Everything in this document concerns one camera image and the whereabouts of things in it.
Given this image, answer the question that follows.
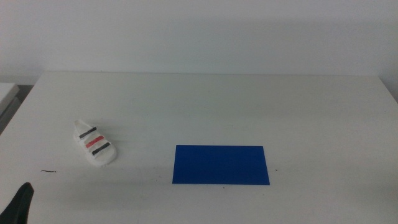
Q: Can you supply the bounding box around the white shoe with coloured stripes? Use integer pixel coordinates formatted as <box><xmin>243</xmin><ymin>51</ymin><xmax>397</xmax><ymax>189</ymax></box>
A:
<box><xmin>73</xmin><ymin>119</ymin><xmax>118</xmax><ymax>168</ymax></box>

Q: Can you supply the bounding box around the blue rectangular mat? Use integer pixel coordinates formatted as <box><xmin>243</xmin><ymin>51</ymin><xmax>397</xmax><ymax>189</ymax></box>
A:
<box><xmin>172</xmin><ymin>144</ymin><xmax>271</xmax><ymax>186</ymax></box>

